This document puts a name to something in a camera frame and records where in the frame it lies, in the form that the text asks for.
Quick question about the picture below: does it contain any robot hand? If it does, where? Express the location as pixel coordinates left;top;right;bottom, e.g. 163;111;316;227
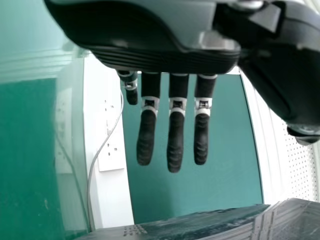
43;0;320;174

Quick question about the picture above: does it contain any white socket strip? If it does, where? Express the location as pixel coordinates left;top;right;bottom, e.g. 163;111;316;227
97;96;125;173

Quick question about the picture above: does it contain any grey cable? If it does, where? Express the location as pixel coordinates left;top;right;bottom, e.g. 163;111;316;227
86;89;125;232

